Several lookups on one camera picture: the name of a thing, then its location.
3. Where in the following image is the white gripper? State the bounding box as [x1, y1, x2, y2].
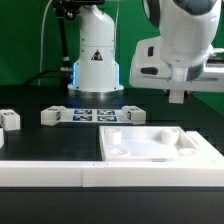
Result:
[129, 37, 224, 92]

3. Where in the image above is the white square tabletop part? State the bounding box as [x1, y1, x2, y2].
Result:
[99, 126, 200, 162]

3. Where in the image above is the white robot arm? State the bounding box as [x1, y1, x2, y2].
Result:
[68, 0, 224, 102]

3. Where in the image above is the marker sheet on table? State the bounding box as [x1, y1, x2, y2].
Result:
[61, 108, 125, 123]

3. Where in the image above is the white part at left edge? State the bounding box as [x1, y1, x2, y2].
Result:
[0, 128, 4, 149]

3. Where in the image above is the black cable bundle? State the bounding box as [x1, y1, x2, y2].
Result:
[22, 66, 74, 86]

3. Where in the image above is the white fence right wall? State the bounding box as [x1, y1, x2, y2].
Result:
[185, 131, 224, 162]

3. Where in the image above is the white fence wall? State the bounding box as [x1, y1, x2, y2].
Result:
[185, 131, 224, 162]
[0, 161, 224, 187]

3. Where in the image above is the white cable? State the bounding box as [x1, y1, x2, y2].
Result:
[37, 0, 54, 87]

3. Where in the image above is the white fence front wall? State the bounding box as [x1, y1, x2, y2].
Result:
[0, 161, 224, 187]

